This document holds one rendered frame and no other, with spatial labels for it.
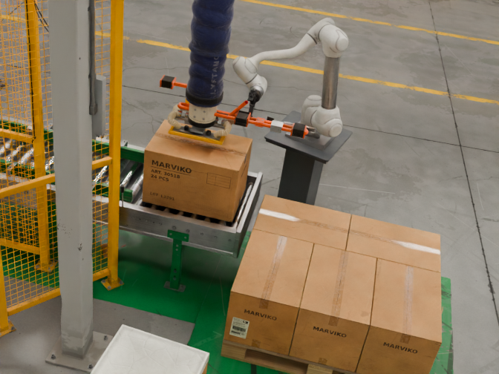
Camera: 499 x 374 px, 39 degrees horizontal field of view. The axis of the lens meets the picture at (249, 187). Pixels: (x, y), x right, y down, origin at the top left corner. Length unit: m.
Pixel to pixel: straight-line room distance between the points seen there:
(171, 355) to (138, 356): 0.14
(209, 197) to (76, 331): 1.13
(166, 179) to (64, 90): 1.37
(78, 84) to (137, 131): 3.19
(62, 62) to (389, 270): 2.33
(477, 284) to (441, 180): 1.34
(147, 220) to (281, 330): 1.09
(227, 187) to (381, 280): 1.08
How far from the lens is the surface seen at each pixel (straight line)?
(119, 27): 3.78
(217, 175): 4.30
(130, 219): 4.51
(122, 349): 3.05
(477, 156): 7.00
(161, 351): 3.04
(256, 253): 4.29
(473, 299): 5.30
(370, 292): 4.22
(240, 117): 4.28
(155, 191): 4.51
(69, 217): 3.64
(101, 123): 3.45
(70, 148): 3.40
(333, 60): 4.67
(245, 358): 4.39
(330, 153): 4.97
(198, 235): 4.42
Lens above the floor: 3.31
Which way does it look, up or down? 35 degrees down
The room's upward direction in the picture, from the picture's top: 9 degrees clockwise
